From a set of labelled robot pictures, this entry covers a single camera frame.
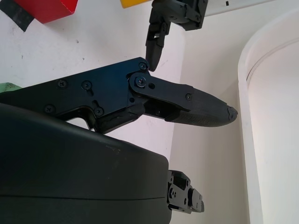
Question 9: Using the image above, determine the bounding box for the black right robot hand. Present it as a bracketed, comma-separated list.
[0, 57, 238, 224]

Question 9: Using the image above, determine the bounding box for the white round container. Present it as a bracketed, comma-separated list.
[237, 9, 299, 224]

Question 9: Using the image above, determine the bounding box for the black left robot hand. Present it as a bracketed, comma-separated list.
[144, 0, 208, 72]

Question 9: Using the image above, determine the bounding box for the red cube block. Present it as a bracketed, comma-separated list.
[14, 0, 79, 24]

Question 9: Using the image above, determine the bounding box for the green cube block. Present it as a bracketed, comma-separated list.
[0, 82, 23, 91]

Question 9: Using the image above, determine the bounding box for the yellow cube block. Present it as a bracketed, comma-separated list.
[120, 0, 155, 9]

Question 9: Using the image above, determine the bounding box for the black tape strip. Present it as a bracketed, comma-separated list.
[0, 0, 35, 32]

